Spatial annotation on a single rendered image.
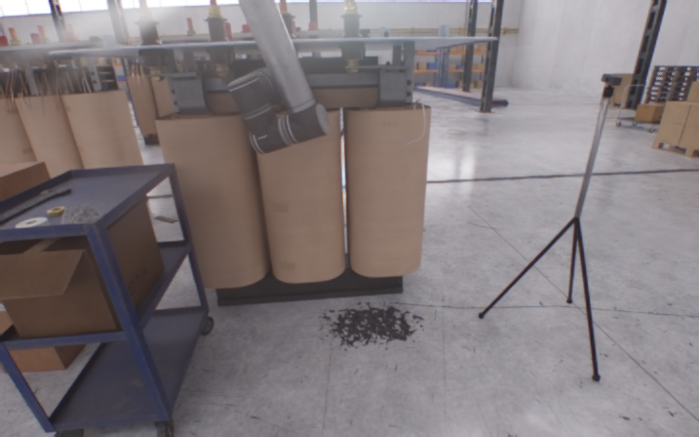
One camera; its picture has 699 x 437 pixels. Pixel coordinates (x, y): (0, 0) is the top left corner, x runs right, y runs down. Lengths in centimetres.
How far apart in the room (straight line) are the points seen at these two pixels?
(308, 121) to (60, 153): 315
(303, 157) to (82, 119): 258
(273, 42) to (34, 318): 110
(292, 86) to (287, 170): 55
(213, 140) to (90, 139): 229
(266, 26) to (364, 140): 70
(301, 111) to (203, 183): 71
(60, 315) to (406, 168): 141
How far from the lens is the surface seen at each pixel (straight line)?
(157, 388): 141
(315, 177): 161
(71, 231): 114
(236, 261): 184
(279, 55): 114
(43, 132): 404
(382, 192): 166
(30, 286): 119
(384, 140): 160
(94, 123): 378
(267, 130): 123
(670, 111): 734
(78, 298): 129
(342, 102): 168
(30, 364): 224
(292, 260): 179
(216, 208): 173
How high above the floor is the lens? 125
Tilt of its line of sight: 24 degrees down
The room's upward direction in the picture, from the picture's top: 2 degrees counter-clockwise
